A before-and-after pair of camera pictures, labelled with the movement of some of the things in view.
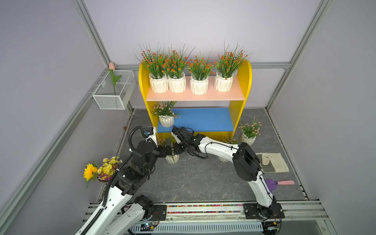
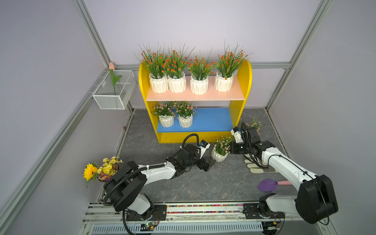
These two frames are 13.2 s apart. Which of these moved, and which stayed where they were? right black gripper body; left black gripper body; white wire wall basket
Moved: left black gripper body; right black gripper body
Stayed: white wire wall basket
